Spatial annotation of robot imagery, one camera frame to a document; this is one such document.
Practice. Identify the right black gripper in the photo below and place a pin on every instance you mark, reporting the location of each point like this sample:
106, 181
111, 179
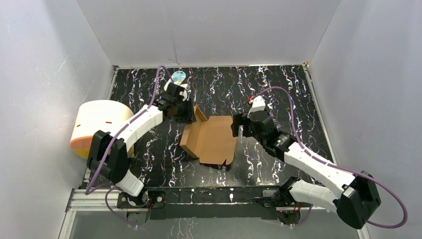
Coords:
238, 120

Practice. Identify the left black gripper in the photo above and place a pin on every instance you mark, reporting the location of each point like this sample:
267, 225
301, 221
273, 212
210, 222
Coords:
184, 112

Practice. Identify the brown cardboard box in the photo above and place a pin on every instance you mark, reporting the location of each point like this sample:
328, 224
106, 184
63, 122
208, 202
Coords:
210, 139

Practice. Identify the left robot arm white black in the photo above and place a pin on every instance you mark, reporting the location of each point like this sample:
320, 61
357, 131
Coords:
108, 155

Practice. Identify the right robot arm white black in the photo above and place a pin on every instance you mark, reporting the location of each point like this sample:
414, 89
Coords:
353, 197

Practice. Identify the blue white blister package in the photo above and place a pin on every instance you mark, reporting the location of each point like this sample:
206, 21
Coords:
177, 78

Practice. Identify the white orange round container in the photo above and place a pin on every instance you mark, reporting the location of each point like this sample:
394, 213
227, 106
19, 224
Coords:
96, 115

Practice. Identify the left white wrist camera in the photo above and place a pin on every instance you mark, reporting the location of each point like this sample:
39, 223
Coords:
177, 91

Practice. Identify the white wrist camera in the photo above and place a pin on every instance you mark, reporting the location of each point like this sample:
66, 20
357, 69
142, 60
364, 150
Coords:
177, 91
256, 103

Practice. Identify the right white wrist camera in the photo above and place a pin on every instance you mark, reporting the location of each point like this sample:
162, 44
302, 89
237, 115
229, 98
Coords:
256, 103

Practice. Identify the aluminium front rail frame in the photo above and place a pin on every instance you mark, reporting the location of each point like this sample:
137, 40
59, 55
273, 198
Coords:
197, 213

